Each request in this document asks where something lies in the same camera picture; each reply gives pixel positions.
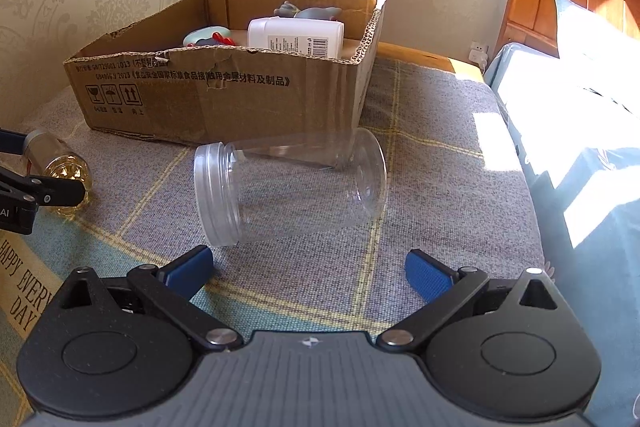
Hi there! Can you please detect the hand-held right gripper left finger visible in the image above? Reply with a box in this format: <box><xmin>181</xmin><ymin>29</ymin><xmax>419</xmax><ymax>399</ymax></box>
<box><xmin>47</xmin><ymin>244</ymin><xmax>246</xmax><ymax>353</ymax></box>

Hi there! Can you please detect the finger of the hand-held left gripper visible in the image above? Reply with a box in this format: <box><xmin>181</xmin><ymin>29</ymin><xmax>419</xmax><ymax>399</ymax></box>
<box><xmin>0</xmin><ymin>167</ymin><xmax>87</xmax><ymax>208</ymax></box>
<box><xmin>0</xmin><ymin>129</ymin><xmax>29</xmax><ymax>156</ymax></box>

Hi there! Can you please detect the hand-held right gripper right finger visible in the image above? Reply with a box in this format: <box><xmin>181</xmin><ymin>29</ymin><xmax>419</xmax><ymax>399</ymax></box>
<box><xmin>375</xmin><ymin>249</ymin><xmax>561</xmax><ymax>353</ymax></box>

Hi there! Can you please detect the gold pin bottle silver cap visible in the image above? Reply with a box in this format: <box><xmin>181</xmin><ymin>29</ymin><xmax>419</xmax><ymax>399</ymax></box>
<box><xmin>22</xmin><ymin>129</ymin><xmax>93</xmax><ymax>212</ymax></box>

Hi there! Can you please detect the clear plastic jar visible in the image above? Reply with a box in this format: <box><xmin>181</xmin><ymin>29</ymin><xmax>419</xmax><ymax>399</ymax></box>
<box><xmin>193</xmin><ymin>128</ymin><xmax>389</xmax><ymax>249</ymax></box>

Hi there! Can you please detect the cardboard box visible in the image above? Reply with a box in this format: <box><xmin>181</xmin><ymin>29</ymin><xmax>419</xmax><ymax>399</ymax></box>
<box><xmin>63</xmin><ymin>0</ymin><xmax>387</xmax><ymax>146</ymax></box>

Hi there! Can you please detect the teal earbud case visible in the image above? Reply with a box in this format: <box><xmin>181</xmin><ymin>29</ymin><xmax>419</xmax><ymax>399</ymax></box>
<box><xmin>182</xmin><ymin>26</ymin><xmax>232</xmax><ymax>48</ymax></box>

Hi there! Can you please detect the plaid table cloth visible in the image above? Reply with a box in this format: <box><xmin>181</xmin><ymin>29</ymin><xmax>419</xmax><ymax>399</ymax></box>
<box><xmin>0</xmin><ymin>57</ymin><xmax>551</xmax><ymax>427</ymax></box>

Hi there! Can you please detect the light blue bed sheet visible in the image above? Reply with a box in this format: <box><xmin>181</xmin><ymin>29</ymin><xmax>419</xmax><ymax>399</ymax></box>
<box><xmin>482</xmin><ymin>42</ymin><xmax>640</xmax><ymax>427</ymax></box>

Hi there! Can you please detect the white plastic bottle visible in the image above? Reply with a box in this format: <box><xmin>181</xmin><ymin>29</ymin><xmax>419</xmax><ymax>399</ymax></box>
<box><xmin>247</xmin><ymin>18</ymin><xmax>345</xmax><ymax>62</ymax></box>

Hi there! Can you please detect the grey blue toy figure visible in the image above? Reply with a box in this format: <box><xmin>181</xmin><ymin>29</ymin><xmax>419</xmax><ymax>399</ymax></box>
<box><xmin>272</xmin><ymin>0</ymin><xmax>343</xmax><ymax>24</ymax></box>

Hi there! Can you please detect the white pillow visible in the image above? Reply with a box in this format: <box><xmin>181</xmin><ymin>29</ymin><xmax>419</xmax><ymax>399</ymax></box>
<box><xmin>552</xmin><ymin>0</ymin><xmax>640</xmax><ymax>52</ymax></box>

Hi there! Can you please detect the white wall socket plug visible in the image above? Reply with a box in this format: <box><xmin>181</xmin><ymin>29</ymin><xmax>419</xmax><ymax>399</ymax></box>
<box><xmin>465</xmin><ymin>39</ymin><xmax>493</xmax><ymax>72</ymax></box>

